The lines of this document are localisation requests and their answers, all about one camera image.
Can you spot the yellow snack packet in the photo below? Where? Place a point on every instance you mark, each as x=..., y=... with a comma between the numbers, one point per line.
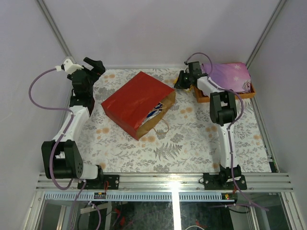
x=189, y=90

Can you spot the blue chips bag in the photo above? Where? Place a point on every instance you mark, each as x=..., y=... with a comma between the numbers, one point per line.
x=153, y=113

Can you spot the aluminium rail frame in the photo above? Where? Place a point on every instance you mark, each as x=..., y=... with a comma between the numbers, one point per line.
x=155, y=185

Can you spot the purple folded cloth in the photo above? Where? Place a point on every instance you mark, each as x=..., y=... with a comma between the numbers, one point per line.
x=234, y=76

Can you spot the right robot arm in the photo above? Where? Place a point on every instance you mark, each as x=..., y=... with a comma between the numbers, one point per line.
x=223, y=113

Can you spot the floral table mat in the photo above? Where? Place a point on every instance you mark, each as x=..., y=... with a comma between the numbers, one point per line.
x=186, y=141

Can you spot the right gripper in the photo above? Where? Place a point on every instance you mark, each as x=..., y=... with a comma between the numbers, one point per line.
x=179, y=84

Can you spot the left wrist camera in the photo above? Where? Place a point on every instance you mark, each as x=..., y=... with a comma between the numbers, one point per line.
x=68, y=66

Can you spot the wooden tray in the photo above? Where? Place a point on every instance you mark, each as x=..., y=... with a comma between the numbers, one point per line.
x=203, y=95

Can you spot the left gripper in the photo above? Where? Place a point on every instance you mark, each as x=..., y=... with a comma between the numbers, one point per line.
x=90, y=72

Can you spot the red paper bag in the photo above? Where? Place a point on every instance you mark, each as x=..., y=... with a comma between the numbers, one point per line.
x=130, y=104

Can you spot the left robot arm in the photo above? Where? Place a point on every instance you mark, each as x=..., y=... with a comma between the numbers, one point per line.
x=61, y=157

